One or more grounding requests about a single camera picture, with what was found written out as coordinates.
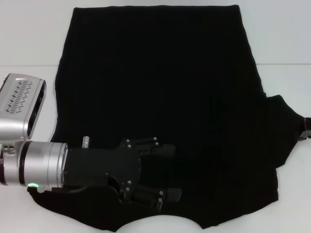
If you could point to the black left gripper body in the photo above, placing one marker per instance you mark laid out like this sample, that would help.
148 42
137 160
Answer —
97 165

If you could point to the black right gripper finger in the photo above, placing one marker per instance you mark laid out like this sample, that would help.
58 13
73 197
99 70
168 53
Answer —
306 136
307 124

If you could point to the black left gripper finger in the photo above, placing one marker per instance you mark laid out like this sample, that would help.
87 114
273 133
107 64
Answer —
173 194
165 150

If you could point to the black t-shirt with white print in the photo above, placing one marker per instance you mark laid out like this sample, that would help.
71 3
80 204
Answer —
160 85

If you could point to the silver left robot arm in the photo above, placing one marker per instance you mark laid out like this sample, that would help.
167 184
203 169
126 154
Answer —
36 162

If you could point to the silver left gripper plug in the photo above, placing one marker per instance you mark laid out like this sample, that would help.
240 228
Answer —
86 142

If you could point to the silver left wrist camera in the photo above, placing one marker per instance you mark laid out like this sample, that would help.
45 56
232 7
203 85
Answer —
17 97

